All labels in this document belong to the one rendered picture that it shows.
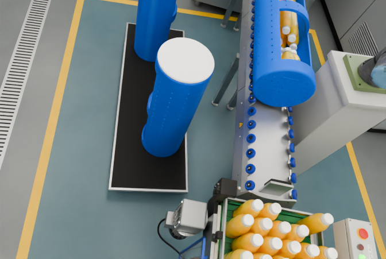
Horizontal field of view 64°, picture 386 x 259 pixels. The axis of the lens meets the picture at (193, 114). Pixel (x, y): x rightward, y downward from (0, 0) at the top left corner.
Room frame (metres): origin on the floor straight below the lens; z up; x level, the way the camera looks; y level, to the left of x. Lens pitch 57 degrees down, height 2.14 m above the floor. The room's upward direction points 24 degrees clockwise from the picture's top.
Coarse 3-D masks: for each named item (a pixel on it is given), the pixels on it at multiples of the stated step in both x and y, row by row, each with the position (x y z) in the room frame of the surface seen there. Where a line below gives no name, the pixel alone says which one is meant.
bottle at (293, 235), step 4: (292, 224) 0.45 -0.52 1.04; (296, 224) 0.45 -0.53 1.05; (292, 228) 0.43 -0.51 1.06; (296, 228) 0.43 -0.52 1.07; (288, 232) 0.42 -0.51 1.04; (292, 232) 0.41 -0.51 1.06; (296, 232) 0.41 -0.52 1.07; (288, 236) 0.40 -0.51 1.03; (292, 236) 0.40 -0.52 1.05; (296, 236) 0.40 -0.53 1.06; (300, 236) 0.41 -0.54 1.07; (292, 240) 0.39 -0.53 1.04; (296, 240) 0.40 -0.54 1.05; (300, 240) 0.40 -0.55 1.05
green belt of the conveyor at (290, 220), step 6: (222, 204) 0.46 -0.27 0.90; (228, 204) 0.47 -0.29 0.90; (234, 204) 0.48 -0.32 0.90; (240, 204) 0.49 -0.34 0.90; (222, 210) 0.44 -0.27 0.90; (228, 210) 0.45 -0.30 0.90; (228, 216) 0.43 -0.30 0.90; (282, 216) 0.52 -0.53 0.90; (294, 216) 0.54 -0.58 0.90; (300, 216) 0.56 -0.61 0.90; (288, 222) 0.51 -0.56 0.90; (294, 222) 0.52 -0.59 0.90; (228, 240) 0.34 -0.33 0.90; (306, 240) 0.47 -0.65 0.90; (228, 246) 0.31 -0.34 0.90; (228, 252) 0.29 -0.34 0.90
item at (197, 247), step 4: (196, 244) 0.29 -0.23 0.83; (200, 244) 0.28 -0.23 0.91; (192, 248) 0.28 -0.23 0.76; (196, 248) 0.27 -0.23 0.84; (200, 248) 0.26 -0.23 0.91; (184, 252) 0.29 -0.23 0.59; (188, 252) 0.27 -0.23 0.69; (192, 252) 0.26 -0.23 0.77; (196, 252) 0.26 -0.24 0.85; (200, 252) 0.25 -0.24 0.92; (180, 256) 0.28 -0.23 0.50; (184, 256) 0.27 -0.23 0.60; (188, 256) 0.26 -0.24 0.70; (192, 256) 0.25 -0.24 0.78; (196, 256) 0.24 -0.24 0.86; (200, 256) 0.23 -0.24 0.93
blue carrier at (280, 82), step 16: (256, 0) 1.57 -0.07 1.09; (272, 0) 1.46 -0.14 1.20; (288, 0) 1.46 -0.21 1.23; (304, 0) 1.70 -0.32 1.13; (256, 16) 1.43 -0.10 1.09; (272, 16) 1.34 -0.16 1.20; (304, 16) 1.42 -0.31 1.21; (256, 32) 1.30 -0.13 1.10; (272, 32) 1.23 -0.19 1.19; (304, 32) 1.46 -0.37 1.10; (256, 48) 1.19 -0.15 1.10; (272, 48) 1.13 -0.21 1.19; (304, 48) 1.36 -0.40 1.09; (256, 64) 1.08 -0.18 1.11; (272, 64) 1.03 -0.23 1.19; (288, 64) 1.04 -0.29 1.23; (304, 64) 1.07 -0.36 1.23; (256, 80) 0.99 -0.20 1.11; (272, 80) 1.00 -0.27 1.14; (288, 80) 1.01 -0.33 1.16; (304, 80) 1.03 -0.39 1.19; (256, 96) 0.99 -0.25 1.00; (272, 96) 1.01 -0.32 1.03; (288, 96) 1.02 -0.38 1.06; (304, 96) 1.04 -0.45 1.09
